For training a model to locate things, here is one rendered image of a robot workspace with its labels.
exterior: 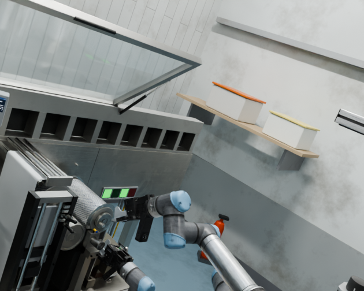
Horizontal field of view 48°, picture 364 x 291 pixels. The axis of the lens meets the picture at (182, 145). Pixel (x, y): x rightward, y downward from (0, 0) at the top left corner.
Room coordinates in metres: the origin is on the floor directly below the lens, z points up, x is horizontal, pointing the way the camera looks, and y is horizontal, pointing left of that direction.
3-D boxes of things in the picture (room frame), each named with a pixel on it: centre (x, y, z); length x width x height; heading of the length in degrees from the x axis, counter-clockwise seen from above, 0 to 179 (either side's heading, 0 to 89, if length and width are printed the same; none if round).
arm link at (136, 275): (1.46, -0.05, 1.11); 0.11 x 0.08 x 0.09; 52
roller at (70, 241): (1.56, 0.37, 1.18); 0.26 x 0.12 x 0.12; 52
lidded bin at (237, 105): (4.29, -0.35, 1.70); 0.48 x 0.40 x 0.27; 54
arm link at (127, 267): (1.50, 0.01, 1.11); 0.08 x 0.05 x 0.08; 142
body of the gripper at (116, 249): (1.55, 0.08, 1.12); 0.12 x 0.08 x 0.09; 52
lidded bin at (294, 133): (3.89, -0.91, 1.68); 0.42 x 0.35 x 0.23; 54
